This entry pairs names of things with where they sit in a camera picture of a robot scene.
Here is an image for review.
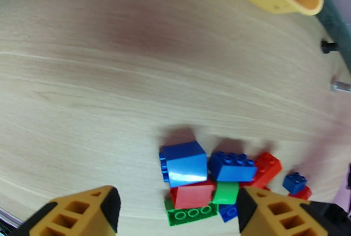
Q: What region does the long blue lego brick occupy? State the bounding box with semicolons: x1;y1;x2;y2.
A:
218;204;239;223

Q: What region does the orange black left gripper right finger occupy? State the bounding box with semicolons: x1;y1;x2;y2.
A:
236;186;330;236

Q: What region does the small blue lego brick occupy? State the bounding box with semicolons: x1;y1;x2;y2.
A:
282;172;308;195

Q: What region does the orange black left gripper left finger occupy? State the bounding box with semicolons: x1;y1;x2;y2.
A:
12;185;122;236

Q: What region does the long green lego brick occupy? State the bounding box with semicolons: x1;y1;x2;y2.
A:
164;199;219;227

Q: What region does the red lego brick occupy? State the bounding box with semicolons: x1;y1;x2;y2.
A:
240;151;283;189
288;186;313;201
170;179;217;210

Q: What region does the small green lego brick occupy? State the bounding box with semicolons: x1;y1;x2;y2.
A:
211;182;240;205

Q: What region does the dark compartment organizer box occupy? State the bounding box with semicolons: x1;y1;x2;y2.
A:
315;0;351;75

